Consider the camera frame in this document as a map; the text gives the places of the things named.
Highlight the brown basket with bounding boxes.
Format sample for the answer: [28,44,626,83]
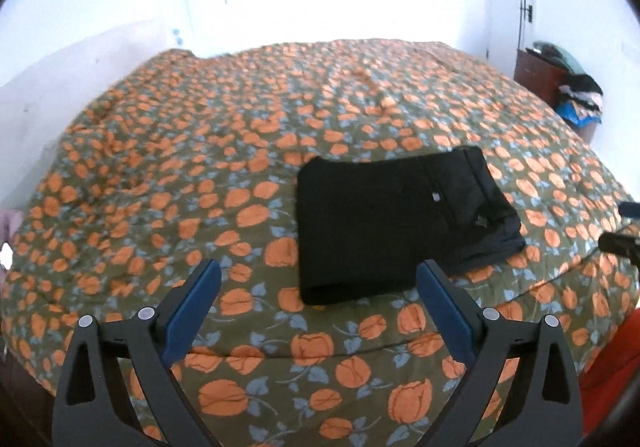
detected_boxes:
[575,121,601,144]

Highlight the black pants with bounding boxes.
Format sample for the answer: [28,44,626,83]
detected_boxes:
[295,146,525,305]

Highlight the white door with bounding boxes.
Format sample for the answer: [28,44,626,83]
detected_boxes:
[487,0,535,77]

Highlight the red fleece jacket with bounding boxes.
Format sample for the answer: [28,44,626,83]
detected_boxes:
[579,308,640,434]

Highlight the green orange floral quilt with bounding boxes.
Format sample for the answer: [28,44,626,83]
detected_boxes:
[1,40,639,446]

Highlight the brown wooden dresser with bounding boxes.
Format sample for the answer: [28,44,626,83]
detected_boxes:
[514,50,568,110]

